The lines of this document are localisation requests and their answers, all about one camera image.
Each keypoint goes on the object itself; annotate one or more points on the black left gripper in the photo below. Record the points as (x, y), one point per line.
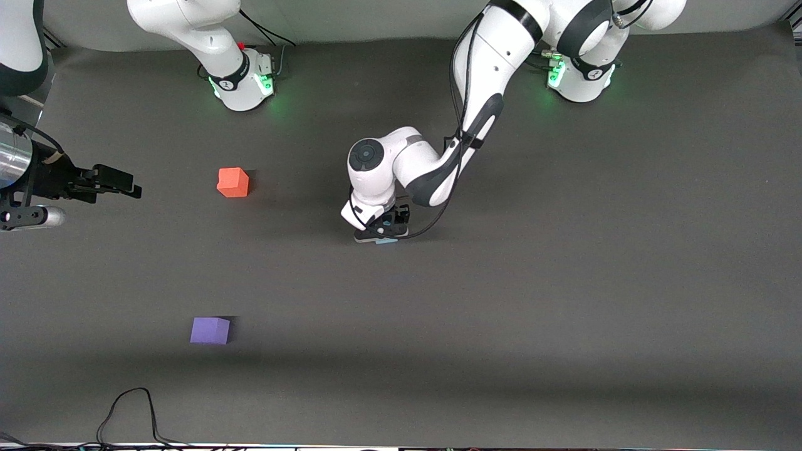
(398, 218)

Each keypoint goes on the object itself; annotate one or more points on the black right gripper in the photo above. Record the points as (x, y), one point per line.
(51, 175)

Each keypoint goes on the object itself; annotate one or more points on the light blue foam block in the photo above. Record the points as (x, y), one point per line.
(387, 241)

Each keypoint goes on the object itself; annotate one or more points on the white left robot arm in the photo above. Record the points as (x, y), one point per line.
(489, 75)

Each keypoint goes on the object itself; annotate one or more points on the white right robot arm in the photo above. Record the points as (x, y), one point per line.
(238, 81)

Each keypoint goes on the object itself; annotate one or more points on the orange foam block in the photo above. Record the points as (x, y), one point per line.
(232, 183)

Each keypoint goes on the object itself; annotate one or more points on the purple foam block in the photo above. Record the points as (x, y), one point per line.
(210, 331)

